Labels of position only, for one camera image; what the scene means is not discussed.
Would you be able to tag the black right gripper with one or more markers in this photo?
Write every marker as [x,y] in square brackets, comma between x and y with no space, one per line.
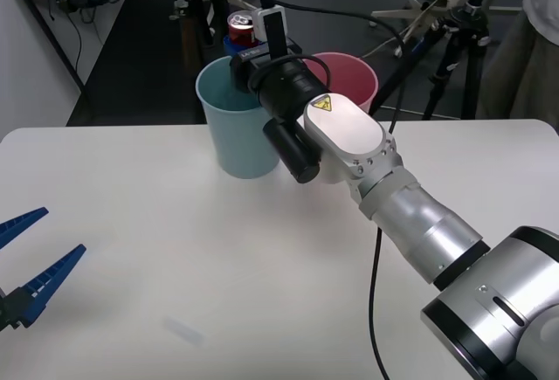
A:
[249,63]

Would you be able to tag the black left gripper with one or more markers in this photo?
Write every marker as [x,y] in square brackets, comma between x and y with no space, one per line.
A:
[3,310]

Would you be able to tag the red drink can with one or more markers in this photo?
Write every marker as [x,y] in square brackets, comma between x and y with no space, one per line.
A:
[241,32]

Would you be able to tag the silver and black right arm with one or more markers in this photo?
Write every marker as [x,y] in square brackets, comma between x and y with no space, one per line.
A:
[340,126]

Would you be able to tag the pale blue plastic bin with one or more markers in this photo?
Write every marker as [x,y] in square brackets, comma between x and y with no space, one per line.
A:
[236,144]

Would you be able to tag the pink plastic bin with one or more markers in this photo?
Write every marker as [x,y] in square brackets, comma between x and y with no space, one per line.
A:
[349,74]

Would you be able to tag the grey desk with wooden edge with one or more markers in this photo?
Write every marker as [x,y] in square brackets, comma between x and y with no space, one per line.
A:
[65,17]

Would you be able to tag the person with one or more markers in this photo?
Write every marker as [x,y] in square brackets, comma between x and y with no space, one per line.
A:
[524,74]

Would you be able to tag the black camera tripod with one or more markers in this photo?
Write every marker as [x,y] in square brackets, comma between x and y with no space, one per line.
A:
[469,61]
[214,4]

